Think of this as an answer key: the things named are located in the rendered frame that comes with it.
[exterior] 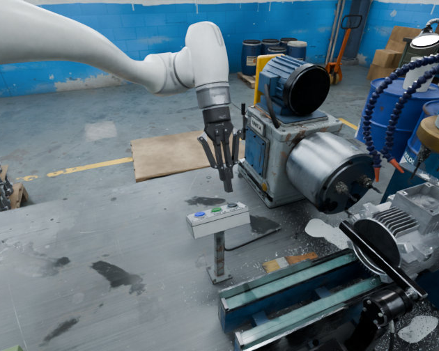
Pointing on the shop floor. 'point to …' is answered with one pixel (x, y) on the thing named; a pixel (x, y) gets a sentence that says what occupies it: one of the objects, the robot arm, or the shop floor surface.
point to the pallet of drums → (297, 51)
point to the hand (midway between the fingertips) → (226, 180)
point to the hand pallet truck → (340, 56)
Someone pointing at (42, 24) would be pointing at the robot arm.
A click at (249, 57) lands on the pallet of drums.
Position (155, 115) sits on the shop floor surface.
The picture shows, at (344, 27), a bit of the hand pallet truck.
